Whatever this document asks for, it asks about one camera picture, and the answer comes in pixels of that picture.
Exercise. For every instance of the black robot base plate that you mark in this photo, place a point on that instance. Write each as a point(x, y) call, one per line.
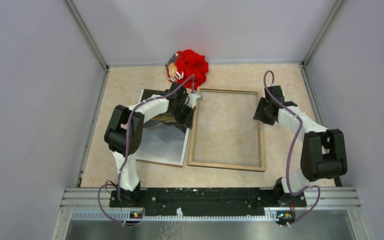
point(205, 202)

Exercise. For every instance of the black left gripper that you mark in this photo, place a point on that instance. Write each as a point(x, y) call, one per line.
point(186, 120)

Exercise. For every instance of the landscape photo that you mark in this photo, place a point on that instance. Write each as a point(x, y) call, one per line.
point(164, 140)

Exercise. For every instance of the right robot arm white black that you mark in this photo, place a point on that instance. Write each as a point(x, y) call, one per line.
point(323, 153)

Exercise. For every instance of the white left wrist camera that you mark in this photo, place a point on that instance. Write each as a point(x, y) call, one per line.
point(192, 99)

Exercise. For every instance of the aluminium front rail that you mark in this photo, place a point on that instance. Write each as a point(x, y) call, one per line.
point(328, 213)

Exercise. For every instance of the red crumpled cloth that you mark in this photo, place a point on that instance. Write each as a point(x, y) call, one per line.
point(185, 63)

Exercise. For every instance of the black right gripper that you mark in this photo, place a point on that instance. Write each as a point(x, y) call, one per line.
point(258, 115)

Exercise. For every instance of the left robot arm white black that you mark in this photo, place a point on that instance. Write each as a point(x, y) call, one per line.
point(124, 131)

